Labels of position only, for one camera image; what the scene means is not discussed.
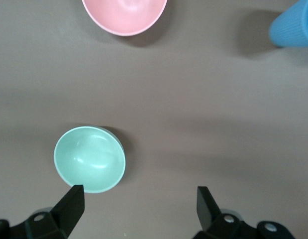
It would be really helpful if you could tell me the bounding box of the brown table cover sheet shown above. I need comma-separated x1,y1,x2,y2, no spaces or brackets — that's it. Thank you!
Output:
0,0,308,239

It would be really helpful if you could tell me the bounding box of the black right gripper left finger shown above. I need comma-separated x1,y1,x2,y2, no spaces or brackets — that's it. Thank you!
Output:
0,184,85,239

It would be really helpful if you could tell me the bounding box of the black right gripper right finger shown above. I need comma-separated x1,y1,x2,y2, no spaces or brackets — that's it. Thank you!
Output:
193,186,298,239

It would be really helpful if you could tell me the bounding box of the pink bowl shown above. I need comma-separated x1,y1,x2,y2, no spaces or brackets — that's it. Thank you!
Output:
81,0,168,37

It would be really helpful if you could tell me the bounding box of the green bowl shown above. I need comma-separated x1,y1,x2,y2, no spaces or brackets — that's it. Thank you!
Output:
53,125,126,194

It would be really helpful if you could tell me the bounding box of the blue ribbed cup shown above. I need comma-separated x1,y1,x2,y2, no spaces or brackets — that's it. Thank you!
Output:
268,0,308,49

